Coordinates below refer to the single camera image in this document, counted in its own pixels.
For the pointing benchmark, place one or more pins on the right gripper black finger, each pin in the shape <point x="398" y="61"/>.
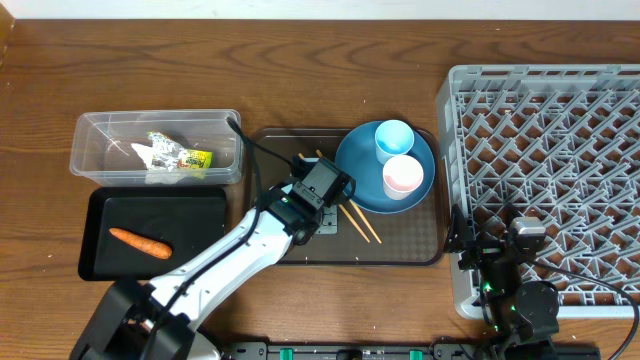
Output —
<point x="460" y="236"/>
<point x="512" y="219"/>

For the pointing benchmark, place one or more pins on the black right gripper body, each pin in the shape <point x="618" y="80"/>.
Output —
<point x="482" y="253"/>

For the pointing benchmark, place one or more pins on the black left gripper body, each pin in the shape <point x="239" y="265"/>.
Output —
<point x="340" y="199"/>

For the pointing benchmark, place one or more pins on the foil snack wrapper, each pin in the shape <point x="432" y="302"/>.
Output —
<point x="167" y="154"/>

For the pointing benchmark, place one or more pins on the orange carrot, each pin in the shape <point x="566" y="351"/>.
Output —
<point x="146" y="245"/>

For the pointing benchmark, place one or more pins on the white paper napkin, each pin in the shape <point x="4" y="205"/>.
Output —
<point x="145" y="153"/>

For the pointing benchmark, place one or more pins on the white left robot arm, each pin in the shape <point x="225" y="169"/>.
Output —
<point x="160" y="320"/>

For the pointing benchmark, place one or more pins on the grey dishwasher rack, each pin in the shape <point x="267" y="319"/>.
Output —
<point x="560" y="143"/>

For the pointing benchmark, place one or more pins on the wooden chopstick right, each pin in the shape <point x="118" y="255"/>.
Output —
<point x="360" y="218"/>

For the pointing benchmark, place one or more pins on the wooden chopstick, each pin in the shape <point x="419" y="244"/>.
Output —
<point x="360" y="218"/>
<point x="347" y="214"/>

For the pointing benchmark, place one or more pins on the wooden chopstick left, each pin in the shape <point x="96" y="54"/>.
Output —
<point x="347" y="214"/>

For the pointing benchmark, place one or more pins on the brown serving tray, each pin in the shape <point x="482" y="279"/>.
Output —
<point x="412" y="230"/>

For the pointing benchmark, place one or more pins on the dark blue plate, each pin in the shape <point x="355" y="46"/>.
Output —
<point x="365" y="175"/>

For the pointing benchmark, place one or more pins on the pink cup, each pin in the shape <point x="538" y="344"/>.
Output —
<point x="402" y="175"/>

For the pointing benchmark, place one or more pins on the light blue cup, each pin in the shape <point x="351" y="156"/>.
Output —
<point x="393" y="138"/>

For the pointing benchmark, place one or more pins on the clear plastic bin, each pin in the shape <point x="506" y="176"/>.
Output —
<point x="101" y="148"/>

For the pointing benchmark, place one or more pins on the black tray bin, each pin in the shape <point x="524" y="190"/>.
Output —
<point x="188" y="219"/>

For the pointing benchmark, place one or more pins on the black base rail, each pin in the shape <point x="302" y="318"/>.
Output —
<point x="437" y="350"/>

